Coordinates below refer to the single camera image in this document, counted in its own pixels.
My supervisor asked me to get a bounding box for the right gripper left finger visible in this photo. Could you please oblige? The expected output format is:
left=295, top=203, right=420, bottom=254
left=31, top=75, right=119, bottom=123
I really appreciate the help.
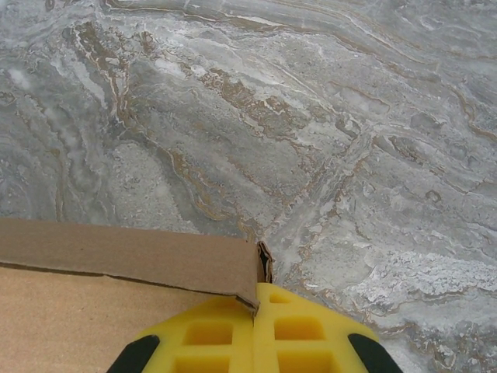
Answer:
left=104, top=297, right=256, bottom=373

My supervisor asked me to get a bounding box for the brown cardboard box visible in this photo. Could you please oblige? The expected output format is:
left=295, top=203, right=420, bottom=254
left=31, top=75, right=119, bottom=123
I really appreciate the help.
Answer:
left=0, top=217, right=275, bottom=373

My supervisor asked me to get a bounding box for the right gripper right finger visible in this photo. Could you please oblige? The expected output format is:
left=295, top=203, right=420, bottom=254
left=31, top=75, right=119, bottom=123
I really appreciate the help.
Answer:
left=253, top=282, right=403, bottom=373

